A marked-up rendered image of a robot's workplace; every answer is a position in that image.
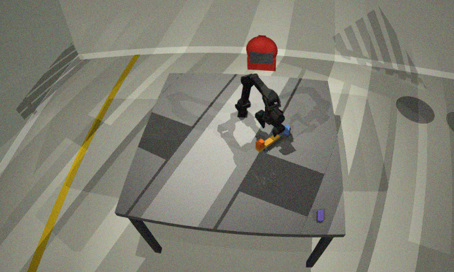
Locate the blue cube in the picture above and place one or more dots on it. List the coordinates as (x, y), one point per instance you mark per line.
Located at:
(286, 131)

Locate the orange-brown bar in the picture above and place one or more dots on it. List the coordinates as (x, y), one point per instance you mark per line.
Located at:
(261, 145)

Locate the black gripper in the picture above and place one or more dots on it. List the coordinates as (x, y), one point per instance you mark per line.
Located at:
(262, 118)

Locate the small purple block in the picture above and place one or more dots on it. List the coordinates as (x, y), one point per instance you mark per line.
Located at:
(320, 216)

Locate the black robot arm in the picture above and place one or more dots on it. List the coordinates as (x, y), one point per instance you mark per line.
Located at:
(268, 95)

